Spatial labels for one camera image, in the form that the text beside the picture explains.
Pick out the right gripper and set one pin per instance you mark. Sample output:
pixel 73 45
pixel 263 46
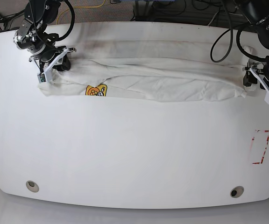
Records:
pixel 47 56

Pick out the left table cable grommet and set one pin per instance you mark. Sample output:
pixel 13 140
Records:
pixel 32 186

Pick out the red tape rectangle marking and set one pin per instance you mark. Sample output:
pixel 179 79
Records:
pixel 258 147

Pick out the right table cable grommet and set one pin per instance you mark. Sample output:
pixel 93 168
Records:
pixel 237 192

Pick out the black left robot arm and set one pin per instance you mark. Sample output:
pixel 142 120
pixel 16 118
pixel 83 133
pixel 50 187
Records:
pixel 257 14

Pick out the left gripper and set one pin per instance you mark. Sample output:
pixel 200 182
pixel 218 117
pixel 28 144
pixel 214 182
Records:
pixel 257 74

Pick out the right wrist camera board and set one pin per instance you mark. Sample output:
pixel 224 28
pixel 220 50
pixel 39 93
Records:
pixel 42 77

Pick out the white T-shirt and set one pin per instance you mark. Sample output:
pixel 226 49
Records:
pixel 147 60

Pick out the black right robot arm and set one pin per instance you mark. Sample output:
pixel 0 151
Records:
pixel 31 36

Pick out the table cable grommet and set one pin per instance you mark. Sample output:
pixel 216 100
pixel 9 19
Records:
pixel 237 192
pixel 32 186

